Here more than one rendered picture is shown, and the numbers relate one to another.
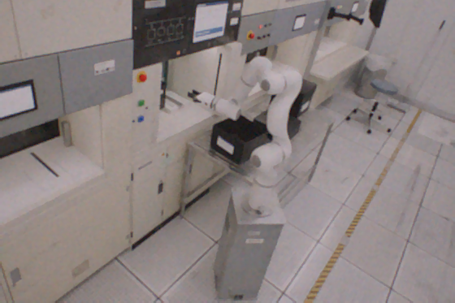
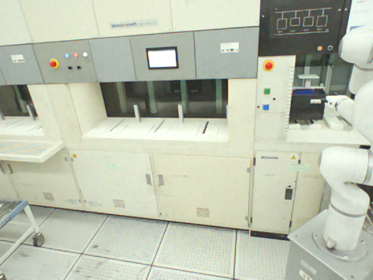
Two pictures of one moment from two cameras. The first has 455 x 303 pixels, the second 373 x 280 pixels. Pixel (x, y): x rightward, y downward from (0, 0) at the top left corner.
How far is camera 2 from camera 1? 1.12 m
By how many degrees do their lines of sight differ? 64
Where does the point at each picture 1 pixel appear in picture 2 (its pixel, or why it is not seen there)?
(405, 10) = not seen: outside the picture
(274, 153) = (348, 156)
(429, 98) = not seen: outside the picture
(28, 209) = (171, 139)
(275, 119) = (358, 103)
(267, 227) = (326, 271)
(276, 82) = (352, 39)
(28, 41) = (176, 20)
